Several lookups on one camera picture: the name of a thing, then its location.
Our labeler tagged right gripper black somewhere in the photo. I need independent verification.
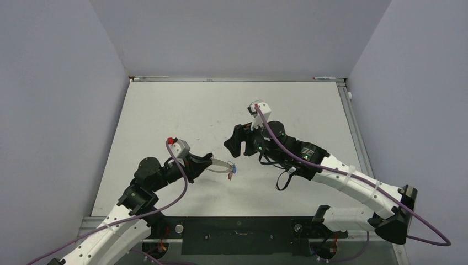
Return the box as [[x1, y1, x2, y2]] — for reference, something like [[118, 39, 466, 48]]
[[225, 116, 284, 165]]

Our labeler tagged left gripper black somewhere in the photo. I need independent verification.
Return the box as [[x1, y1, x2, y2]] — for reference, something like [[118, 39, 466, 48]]
[[151, 152, 212, 192]]

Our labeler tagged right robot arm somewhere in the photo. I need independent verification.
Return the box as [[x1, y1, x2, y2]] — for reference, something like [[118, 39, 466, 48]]
[[224, 121, 418, 245]]

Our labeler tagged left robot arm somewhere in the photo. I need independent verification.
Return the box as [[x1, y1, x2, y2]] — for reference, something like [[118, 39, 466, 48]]
[[49, 153, 213, 264]]

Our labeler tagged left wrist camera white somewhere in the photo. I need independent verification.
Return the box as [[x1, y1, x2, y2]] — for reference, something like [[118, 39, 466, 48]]
[[169, 138, 190, 160]]

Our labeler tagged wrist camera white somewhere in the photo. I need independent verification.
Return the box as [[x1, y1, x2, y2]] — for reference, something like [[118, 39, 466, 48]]
[[169, 138, 190, 160], [247, 100, 272, 131]]

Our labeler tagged black thin cable right arm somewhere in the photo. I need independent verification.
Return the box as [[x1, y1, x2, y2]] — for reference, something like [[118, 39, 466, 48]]
[[257, 153, 295, 192]]

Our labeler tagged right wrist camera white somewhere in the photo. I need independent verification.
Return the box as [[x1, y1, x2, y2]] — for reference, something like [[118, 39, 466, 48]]
[[247, 100, 272, 131]]

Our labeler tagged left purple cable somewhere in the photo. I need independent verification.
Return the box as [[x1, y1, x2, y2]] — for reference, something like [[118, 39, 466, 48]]
[[25, 140, 189, 265]]

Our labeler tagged purple cable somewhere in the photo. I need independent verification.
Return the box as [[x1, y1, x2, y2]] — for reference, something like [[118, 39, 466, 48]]
[[25, 140, 189, 265], [254, 106, 452, 263]]

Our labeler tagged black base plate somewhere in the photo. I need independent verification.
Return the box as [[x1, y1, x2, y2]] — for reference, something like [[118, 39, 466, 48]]
[[146, 216, 348, 256]]

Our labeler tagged aluminium frame rail back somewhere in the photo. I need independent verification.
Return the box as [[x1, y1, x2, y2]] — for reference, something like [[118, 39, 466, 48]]
[[129, 76, 346, 83]]

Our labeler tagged aluminium frame rail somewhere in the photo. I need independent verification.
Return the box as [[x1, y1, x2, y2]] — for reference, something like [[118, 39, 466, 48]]
[[336, 82, 375, 178], [129, 76, 346, 83]]

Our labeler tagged aluminium frame rail right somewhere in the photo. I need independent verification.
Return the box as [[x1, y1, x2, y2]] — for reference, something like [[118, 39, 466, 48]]
[[336, 82, 375, 178]]

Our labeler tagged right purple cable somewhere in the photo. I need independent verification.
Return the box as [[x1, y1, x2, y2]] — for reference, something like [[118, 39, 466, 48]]
[[254, 106, 452, 263]]

